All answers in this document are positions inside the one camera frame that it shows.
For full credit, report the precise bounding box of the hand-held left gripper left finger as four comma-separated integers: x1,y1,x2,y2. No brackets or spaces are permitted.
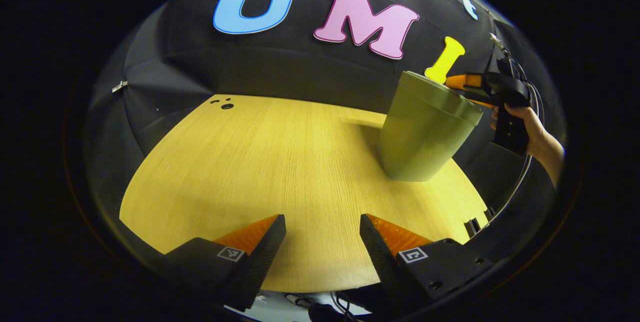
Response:
162,213,287,313

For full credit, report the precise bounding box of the pale green desktop garbage bin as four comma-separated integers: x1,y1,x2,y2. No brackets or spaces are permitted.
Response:
376,70,485,183

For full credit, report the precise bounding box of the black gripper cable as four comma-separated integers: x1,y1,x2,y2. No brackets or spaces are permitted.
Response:
487,32,543,223

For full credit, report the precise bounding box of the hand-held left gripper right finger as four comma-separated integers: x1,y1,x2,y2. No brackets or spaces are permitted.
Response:
359,213,496,315

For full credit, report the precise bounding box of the wooden desktop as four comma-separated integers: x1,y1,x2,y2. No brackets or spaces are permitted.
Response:
119,94,490,294

